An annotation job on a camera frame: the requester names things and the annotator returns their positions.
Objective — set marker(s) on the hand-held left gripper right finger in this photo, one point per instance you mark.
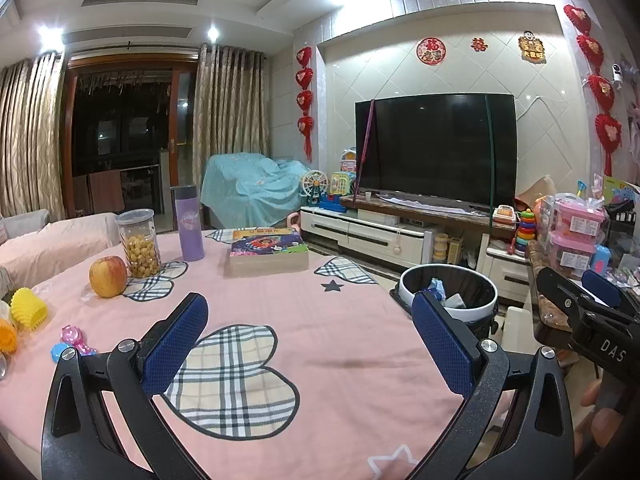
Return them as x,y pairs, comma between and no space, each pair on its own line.
442,345

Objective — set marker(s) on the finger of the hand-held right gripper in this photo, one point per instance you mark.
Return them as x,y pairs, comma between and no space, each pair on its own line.
602,287
565,300

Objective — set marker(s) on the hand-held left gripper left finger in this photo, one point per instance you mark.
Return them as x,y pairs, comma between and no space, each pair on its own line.
175,345

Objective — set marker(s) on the printed white bag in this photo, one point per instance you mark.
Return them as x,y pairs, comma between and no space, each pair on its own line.
455,301

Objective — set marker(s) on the white trash bin black liner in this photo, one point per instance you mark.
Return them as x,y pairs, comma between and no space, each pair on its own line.
481,312

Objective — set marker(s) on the blue white wrapper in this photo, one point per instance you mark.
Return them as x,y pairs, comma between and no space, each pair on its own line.
436,290

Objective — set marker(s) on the person's right hand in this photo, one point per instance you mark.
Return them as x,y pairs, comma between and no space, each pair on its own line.
600,435

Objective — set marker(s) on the marble side table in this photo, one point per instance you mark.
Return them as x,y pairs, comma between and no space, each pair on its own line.
547,310

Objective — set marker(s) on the blue plastic container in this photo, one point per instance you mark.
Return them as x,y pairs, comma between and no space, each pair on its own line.
600,260

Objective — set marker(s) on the pink storage box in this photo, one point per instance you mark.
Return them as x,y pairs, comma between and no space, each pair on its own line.
570,257
580,220

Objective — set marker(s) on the wooden toy rack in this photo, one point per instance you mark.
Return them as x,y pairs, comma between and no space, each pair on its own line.
453,251

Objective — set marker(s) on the red yellow apple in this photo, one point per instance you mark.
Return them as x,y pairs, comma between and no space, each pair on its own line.
107,277

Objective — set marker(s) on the yellow stacking containers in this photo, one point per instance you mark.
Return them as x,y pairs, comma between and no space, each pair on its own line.
440,247

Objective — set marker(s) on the pink plastic toy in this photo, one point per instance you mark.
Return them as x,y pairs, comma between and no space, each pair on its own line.
77,337

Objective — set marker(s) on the colourful picture book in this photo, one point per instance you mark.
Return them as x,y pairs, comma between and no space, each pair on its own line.
622,191

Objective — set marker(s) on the clear jar of puffed snacks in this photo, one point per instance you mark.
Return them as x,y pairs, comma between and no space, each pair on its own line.
140,252

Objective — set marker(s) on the red white toy phone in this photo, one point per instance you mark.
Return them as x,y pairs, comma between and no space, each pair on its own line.
503,215

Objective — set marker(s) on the brown cardboard piece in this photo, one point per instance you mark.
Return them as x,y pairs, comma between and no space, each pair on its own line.
537,190

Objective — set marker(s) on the purple drink bottle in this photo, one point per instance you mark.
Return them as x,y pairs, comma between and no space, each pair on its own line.
189,230

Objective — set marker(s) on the blue plastic toy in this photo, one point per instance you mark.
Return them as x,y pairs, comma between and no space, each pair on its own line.
57,352

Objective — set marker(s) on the colourful puzzle box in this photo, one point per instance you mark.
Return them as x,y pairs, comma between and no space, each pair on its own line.
265,255

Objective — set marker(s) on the white television cabinet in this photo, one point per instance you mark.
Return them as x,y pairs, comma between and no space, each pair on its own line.
370,235

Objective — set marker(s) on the yellow ribbed cup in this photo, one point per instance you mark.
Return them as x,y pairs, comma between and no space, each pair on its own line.
29,307

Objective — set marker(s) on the pink covered sofa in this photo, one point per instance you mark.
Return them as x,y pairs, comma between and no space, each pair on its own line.
55,245

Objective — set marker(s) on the orange ribbed cup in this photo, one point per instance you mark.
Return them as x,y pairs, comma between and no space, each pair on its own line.
7,337

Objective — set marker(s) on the teal covered armchair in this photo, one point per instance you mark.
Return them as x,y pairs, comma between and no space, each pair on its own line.
250,190

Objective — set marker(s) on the blue toy base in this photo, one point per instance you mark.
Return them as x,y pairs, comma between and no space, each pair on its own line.
332,203

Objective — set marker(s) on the green activity toy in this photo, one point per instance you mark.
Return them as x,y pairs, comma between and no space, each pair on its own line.
341,183

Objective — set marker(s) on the black flat television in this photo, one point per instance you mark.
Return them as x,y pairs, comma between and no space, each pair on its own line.
435,150

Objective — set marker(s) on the red heart hanging decoration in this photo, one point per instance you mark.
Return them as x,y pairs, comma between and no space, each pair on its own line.
305,100
595,90

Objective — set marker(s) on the toy ferris wheel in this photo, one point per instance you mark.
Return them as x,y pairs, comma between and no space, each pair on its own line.
315,187

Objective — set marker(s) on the pink toy house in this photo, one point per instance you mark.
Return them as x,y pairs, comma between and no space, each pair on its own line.
348,160

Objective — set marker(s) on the wooden framed glass door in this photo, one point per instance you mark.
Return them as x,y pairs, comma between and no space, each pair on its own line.
125,110

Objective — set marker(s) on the beige patterned curtain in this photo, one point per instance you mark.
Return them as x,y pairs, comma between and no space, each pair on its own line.
230,110
30,135

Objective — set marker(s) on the ceiling air vent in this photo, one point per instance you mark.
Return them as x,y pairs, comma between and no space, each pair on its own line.
140,1

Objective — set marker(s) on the white security camera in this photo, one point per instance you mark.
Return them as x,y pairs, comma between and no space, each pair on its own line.
622,71

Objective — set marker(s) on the cartoon figure wall sticker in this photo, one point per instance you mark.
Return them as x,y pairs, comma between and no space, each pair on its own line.
531,47

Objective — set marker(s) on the small red wall sticker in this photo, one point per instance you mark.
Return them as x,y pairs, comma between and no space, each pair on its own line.
478,45

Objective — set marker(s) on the round red wall sticker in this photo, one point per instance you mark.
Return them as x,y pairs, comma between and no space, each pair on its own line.
430,51

